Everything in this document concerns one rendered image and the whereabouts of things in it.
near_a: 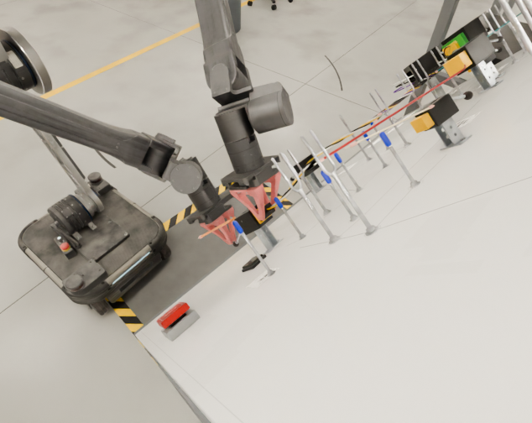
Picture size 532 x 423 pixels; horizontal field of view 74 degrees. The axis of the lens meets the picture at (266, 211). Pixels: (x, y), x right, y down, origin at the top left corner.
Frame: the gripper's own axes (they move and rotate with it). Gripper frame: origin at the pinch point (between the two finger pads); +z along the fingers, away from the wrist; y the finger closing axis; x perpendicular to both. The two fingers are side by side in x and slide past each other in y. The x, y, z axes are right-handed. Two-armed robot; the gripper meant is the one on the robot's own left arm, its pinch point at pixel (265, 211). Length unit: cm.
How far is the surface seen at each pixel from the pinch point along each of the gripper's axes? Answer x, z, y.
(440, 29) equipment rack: -10, -16, 92
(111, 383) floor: 107, 77, -21
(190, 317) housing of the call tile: 1.8, 7.2, -22.0
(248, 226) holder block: 3.7, 2.1, -2.2
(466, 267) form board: -38.5, -8.2, -21.1
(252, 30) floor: 227, -58, 295
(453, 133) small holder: -30.0, -6.6, 13.3
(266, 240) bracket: 1.5, 5.9, -1.1
